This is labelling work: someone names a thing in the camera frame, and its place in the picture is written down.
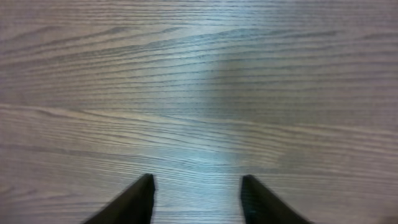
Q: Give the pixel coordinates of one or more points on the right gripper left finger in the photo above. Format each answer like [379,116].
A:
[132,206]

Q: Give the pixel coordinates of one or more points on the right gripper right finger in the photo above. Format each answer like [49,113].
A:
[261,206]

